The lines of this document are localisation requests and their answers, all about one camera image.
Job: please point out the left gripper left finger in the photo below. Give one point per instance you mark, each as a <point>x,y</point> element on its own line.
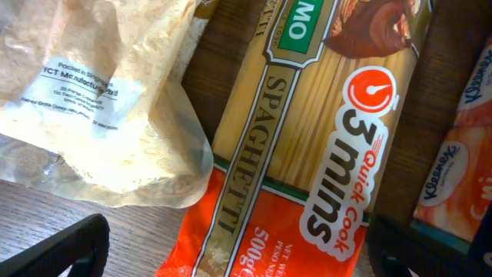
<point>81,249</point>

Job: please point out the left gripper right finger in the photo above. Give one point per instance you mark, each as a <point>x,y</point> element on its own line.
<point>396,249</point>

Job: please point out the blue Kleenex tissue pack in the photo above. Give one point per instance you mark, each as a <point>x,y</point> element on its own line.
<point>457,191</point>

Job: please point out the beige powder pouch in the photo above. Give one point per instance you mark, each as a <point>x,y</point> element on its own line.
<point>92,105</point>

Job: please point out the orange spaghetti packet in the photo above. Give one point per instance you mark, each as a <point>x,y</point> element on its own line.
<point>303,141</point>

